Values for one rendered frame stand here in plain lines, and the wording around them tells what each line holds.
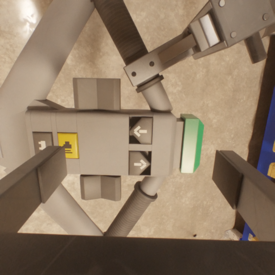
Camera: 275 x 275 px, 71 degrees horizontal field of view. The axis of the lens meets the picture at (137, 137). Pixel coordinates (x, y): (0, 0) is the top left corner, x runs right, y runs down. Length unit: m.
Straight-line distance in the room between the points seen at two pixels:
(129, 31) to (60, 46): 0.09
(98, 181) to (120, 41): 0.19
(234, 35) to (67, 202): 0.31
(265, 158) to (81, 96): 1.75
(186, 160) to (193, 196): 1.55
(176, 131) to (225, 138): 1.52
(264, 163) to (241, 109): 0.48
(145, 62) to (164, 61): 0.02
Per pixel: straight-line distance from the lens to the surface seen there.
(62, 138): 0.28
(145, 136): 0.26
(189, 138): 0.28
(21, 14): 1.24
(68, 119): 0.27
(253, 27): 0.24
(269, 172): 1.83
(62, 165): 0.17
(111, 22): 0.27
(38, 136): 0.29
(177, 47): 0.24
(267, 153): 1.89
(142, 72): 0.25
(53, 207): 0.36
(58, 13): 0.29
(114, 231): 0.36
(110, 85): 0.26
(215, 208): 2.08
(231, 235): 2.44
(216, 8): 0.23
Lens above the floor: 1.19
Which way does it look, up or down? 63 degrees down
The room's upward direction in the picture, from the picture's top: 127 degrees clockwise
